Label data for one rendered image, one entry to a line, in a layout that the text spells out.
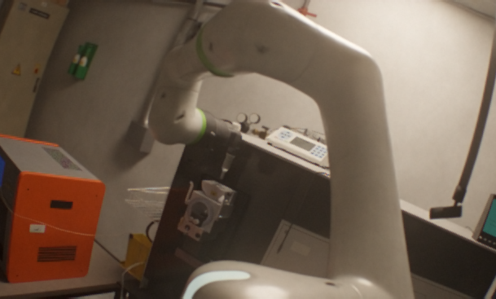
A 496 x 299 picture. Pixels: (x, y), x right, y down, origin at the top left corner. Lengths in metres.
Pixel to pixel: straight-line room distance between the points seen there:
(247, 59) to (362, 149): 0.19
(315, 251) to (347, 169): 0.75
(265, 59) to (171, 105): 0.42
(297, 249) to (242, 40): 0.82
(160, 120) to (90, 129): 2.58
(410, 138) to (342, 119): 1.80
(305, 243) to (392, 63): 1.47
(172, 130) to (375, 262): 0.63
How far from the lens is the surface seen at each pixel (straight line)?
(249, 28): 0.53
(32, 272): 1.38
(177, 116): 0.93
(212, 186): 1.28
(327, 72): 0.58
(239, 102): 2.65
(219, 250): 1.36
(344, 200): 0.48
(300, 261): 1.25
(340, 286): 0.38
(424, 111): 2.36
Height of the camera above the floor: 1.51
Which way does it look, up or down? 4 degrees down
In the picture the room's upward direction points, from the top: 22 degrees clockwise
